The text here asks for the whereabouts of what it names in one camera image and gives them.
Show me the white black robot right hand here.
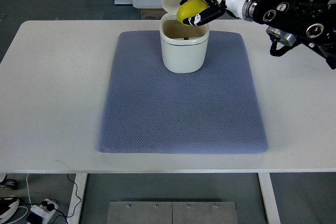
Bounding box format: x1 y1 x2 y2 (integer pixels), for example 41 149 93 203
177 0 256 26

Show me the yellow lemon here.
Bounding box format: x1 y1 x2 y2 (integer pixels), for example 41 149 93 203
176 0 208 26

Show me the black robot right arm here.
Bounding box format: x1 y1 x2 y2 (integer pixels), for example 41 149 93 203
248 0 335 69

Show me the white trash bin open lid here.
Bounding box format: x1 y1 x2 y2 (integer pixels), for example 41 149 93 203
160 0 209 73

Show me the cardboard box behind table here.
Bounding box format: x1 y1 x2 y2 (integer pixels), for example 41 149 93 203
140 8 167 20

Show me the blue textured mat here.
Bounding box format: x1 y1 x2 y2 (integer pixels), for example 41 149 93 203
98 30 268 154

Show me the white right table leg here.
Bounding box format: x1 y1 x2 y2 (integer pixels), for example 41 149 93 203
258 173 281 224

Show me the white table leg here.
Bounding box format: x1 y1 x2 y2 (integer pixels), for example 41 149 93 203
258 173 281 224
67 173 88 224

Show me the white left table leg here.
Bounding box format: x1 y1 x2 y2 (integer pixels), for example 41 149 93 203
67 173 88 224

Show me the white power strip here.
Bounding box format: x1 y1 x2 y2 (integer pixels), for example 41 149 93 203
30 199 58 223

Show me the white black shoe left edge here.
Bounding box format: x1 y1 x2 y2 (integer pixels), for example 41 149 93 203
0 174 18 190

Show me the black white sneaker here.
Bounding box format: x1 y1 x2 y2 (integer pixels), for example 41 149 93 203
0 197 19 223

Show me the white cable on floor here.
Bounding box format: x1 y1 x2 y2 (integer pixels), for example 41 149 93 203
10 173 35 223

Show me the black power cable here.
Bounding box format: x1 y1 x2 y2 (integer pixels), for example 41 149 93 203
41 173 82 224

